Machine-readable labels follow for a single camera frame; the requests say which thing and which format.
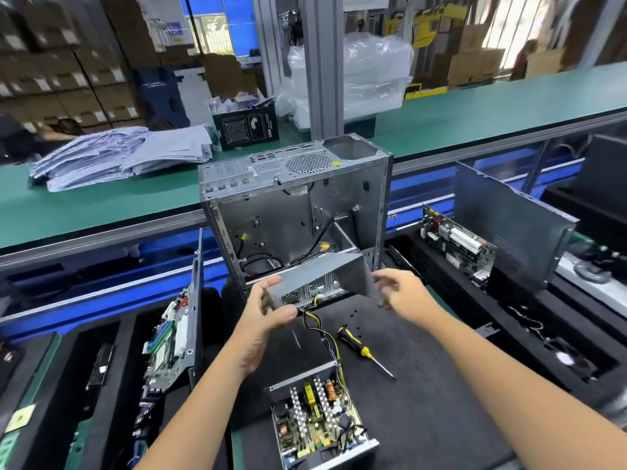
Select small beige square chip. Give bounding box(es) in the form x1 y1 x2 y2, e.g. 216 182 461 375
4 403 39 435

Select black cardboard box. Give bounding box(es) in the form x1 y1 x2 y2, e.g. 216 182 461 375
212 97 283 153

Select person's right hand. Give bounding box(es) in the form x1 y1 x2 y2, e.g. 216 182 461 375
372 267 448 332

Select person's right forearm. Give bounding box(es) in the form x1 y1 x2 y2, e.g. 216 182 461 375
419 306 627 470

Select grey power supply unit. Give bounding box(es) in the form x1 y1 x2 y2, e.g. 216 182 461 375
263 248 381 312

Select black foam tray with recess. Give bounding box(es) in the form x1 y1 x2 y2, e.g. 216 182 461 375
387 223 627 409

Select dark grey case side panel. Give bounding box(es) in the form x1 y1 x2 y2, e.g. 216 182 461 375
185 227 208 390

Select small black rectangular component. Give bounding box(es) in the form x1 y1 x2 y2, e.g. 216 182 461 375
87 341 117 390

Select silver metal computer case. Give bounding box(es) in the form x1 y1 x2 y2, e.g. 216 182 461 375
198 133 396 296

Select black foam work mat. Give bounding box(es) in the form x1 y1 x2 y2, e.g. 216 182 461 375
223 277 523 470

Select small black lit fan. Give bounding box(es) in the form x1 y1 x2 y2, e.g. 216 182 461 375
543 336 600 381

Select green board with white parts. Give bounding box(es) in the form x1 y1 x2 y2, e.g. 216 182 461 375
418 204 500 289

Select person's left hand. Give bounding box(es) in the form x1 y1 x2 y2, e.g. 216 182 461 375
228 275 301 380

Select black foam tray with slots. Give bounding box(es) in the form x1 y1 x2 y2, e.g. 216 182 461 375
0 296 233 470

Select long green memory strip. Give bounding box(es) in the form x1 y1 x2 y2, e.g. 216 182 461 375
0 332 62 470
67 416 95 470

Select blue data cables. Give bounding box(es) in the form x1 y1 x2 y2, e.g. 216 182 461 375
126 439 150 470

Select green conveyor belt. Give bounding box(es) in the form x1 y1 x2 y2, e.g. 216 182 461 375
0 61 627 253

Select large black metal panel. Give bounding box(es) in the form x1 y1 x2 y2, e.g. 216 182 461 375
451 160 582 294

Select stack of brown cardboard boxes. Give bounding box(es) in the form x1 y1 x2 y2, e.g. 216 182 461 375
0 0 627 135

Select grey metal post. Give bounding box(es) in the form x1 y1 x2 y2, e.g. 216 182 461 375
300 0 347 144

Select green motherboard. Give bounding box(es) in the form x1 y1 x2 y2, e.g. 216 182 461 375
141 291 193 394

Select grey round metal part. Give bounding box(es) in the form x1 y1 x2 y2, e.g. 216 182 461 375
572 253 617 286

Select stack of grey paper sheets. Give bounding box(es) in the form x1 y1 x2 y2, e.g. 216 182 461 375
28 124 216 195

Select clear plastic bag pile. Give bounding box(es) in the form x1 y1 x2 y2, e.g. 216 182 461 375
283 31 415 130

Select silver power supply unit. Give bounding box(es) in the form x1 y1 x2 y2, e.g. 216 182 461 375
265 361 382 470

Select person's left forearm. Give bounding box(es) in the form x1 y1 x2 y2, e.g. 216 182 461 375
135 355 264 470

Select grey metal conveyor rail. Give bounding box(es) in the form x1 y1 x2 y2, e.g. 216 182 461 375
0 109 627 273

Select yellow black handled screwdriver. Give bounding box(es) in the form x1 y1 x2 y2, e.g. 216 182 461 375
335 324 399 382

